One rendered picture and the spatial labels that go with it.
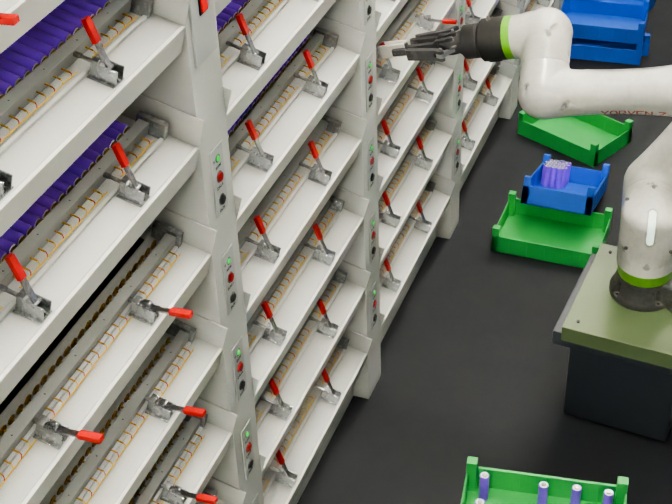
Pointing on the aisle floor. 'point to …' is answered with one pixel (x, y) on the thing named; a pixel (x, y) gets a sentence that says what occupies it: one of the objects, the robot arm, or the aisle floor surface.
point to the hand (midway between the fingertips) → (394, 49)
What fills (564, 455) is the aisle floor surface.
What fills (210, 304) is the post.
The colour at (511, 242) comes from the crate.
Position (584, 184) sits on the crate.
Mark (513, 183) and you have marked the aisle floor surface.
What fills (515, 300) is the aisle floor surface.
